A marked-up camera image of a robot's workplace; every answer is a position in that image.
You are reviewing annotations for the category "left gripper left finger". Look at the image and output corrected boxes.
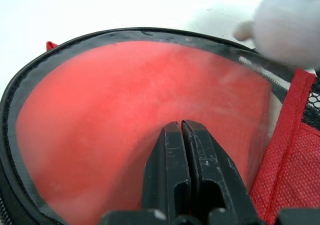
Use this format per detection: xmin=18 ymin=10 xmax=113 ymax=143
xmin=141 ymin=120 xmax=192 ymax=225

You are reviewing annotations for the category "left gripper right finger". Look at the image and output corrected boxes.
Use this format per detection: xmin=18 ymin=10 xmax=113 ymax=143
xmin=181 ymin=119 xmax=254 ymax=213

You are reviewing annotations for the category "red table tennis paddle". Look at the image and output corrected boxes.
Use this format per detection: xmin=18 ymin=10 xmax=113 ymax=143
xmin=15 ymin=41 xmax=274 ymax=212

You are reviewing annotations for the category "black clear paddle case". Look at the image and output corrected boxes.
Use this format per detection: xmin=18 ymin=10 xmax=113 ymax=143
xmin=0 ymin=26 xmax=320 ymax=225

